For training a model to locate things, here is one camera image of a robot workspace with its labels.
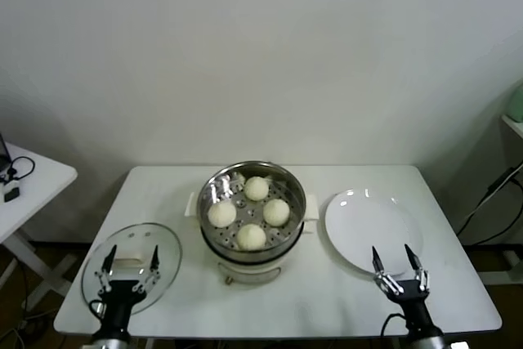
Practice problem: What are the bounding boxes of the round glass pot lid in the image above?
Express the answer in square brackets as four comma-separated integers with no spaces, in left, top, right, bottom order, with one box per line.
[79,221,183,317]

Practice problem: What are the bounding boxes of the white shelf board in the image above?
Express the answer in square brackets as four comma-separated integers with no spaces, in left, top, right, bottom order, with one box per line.
[500,114,523,141]

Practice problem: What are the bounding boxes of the white power strip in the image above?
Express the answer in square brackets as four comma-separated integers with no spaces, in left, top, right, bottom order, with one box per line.
[503,248,522,268]

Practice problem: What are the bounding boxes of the white round plate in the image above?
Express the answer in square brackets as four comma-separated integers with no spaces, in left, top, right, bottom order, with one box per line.
[324,188,424,276]

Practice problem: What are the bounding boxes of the white furniture foot bar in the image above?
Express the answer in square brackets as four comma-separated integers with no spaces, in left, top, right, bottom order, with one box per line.
[477,269,523,285]

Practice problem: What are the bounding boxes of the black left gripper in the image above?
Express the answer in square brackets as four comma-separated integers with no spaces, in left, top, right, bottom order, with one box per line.
[94,244,161,334]

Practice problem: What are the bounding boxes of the black wall power cable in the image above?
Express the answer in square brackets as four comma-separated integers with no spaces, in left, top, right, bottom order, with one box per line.
[455,163,523,246]

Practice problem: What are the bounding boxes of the small white folding table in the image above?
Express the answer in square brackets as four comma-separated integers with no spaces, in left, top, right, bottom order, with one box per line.
[0,142,78,313]

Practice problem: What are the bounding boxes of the white steamed baozi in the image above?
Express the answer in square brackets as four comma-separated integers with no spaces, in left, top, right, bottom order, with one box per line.
[207,200,238,228]
[235,222,267,252]
[244,176,270,202]
[262,198,291,227]

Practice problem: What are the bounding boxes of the white electric cooker pot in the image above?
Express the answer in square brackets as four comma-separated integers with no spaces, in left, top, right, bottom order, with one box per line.
[199,217,315,287]

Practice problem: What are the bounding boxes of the black looped cable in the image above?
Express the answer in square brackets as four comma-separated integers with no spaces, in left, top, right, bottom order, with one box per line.
[6,155,36,181]

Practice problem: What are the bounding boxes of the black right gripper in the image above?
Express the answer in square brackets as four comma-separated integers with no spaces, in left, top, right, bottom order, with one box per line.
[370,244,435,330]

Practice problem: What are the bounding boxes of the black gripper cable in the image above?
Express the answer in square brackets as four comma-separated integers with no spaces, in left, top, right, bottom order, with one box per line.
[382,312,408,338]
[88,299,108,324]

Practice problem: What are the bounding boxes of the stainless steel steamer basket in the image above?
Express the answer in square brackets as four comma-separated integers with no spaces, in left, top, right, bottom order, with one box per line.
[184,160,319,256]

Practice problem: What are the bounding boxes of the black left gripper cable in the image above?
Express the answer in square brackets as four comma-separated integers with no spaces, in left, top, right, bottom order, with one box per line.
[88,299,108,324]

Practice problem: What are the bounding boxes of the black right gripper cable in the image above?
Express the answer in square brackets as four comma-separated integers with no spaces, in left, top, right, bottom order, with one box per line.
[382,312,408,338]

